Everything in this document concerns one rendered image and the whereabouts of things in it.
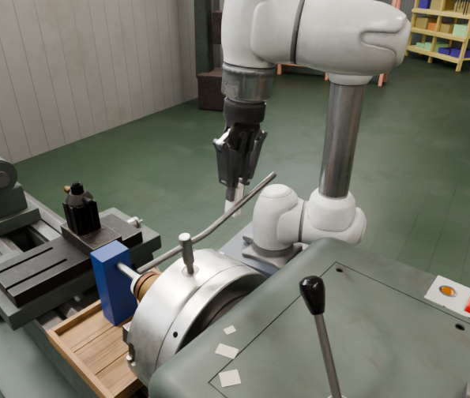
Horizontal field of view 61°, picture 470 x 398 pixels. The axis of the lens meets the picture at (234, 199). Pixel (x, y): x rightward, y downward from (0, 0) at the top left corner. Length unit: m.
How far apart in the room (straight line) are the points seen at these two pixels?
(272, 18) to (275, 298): 0.44
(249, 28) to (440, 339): 0.55
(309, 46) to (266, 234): 0.90
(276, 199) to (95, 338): 0.71
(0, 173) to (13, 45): 3.13
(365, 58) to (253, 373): 0.48
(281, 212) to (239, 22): 0.84
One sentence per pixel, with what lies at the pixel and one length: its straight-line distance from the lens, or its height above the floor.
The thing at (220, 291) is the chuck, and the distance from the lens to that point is 0.74.
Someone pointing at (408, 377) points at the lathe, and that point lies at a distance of 0.63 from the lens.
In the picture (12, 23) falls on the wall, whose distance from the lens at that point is 4.72.
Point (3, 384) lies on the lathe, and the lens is 1.66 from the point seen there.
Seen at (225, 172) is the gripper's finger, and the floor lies 1.42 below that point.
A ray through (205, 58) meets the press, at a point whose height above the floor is 0.71.
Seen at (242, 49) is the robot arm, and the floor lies 1.63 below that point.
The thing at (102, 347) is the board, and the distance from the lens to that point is 1.16.
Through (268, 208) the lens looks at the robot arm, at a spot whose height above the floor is 1.03.
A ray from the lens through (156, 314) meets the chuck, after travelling 0.76.
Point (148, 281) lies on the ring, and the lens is 0.95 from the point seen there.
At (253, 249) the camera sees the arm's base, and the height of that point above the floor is 0.83.
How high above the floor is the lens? 1.73
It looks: 29 degrees down
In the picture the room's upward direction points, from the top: straight up
